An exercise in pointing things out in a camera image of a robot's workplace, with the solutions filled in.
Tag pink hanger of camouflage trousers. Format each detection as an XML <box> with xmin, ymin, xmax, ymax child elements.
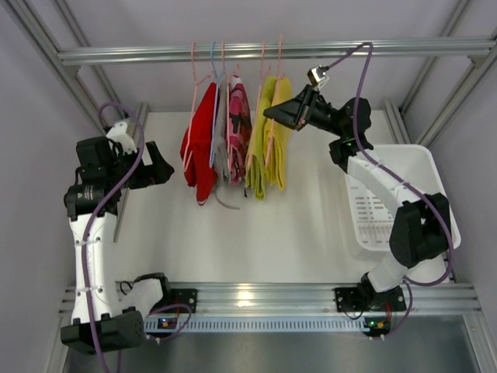
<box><xmin>221</xmin><ymin>40</ymin><xmax>231</xmax><ymax>176</ymax></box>

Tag blue hanger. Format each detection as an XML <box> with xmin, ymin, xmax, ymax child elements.
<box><xmin>209</xmin><ymin>41</ymin><xmax>226</xmax><ymax>169</ymax></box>

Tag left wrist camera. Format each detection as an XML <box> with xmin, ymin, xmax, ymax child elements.
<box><xmin>106</xmin><ymin>120</ymin><xmax>137</xmax><ymax>154</ymax></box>

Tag pink hanger of red trousers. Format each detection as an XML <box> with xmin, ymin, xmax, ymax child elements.
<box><xmin>182</xmin><ymin>41</ymin><xmax>203</xmax><ymax>172</ymax></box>

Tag aluminium frame post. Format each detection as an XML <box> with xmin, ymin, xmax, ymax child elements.
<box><xmin>0</xmin><ymin>0</ymin><xmax>151</xmax><ymax>242</ymax></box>
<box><xmin>384</xmin><ymin>1</ymin><xmax>496</xmax><ymax>147</ymax></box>

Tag white plastic basket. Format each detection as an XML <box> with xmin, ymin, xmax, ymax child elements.
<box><xmin>342</xmin><ymin>145</ymin><xmax>446</xmax><ymax>260</ymax></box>

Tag right aluminium frame post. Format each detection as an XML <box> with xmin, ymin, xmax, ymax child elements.
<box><xmin>384</xmin><ymin>1</ymin><xmax>496</xmax><ymax>147</ymax></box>

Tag grey slotted cable duct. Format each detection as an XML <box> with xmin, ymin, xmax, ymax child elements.
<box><xmin>144</xmin><ymin>315</ymin><xmax>375</xmax><ymax>334</ymax></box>

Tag aluminium hanging rail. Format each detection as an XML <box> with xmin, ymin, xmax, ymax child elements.
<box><xmin>57</xmin><ymin>37</ymin><xmax>496</xmax><ymax>66</ymax></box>

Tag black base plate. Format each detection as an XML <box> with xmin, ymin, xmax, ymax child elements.
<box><xmin>334</xmin><ymin>287</ymin><xmax>380</xmax><ymax>313</ymax></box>
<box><xmin>153</xmin><ymin>288</ymin><xmax>198</xmax><ymax>313</ymax></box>

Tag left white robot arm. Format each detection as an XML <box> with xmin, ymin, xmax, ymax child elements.
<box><xmin>61</xmin><ymin>134</ymin><xmax>174</xmax><ymax>354</ymax></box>

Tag left aluminium frame post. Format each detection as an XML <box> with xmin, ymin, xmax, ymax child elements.
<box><xmin>0</xmin><ymin>0</ymin><xmax>151</xmax><ymax>242</ymax></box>

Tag red trousers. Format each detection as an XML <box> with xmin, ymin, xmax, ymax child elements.
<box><xmin>180</xmin><ymin>82</ymin><xmax>218</xmax><ymax>206</ymax></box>

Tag lime green trousers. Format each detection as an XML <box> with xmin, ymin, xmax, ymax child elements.
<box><xmin>245</xmin><ymin>76</ymin><xmax>276</xmax><ymax>200</ymax></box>

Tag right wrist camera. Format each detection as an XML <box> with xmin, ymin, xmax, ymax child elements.
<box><xmin>307</xmin><ymin>65</ymin><xmax>329</xmax><ymax>91</ymax></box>

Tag yellow trousers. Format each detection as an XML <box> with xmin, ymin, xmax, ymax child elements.
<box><xmin>262</xmin><ymin>76</ymin><xmax>293</xmax><ymax>190</ymax></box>

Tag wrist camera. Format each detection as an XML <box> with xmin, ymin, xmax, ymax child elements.
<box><xmin>307</xmin><ymin>65</ymin><xmax>329</xmax><ymax>91</ymax></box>
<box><xmin>106</xmin><ymin>120</ymin><xmax>137</xmax><ymax>154</ymax></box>

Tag grey trousers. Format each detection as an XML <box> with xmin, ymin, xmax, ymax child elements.
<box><xmin>214</xmin><ymin>116</ymin><xmax>242</xmax><ymax>211</ymax></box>

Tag pink camouflage trousers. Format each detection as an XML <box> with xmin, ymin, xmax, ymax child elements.
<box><xmin>228</xmin><ymin>74</ymin><xmax>252</xmax><ymax>185</ymax></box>

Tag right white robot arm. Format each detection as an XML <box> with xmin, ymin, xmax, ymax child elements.
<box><xmin>263</xmin><ymin>85</ymin><xmax>461</xmax><ymax>312</ymax></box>

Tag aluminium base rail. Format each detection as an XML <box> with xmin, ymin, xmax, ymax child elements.
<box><xmin>57</xmin><ymin>282</ymin><xmax>482</xmax><ymax>318</ymax></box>

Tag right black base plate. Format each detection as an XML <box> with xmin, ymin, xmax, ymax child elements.
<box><xmin>334</xmin><ymin>287</ymin><xmax>380</xmax><ymax>313</ymax></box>

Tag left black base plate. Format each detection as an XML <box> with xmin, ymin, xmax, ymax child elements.
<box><xmin>153</xmin><ymin>288</ymin><xmax>198</xmax><ymax>313</ymax></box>

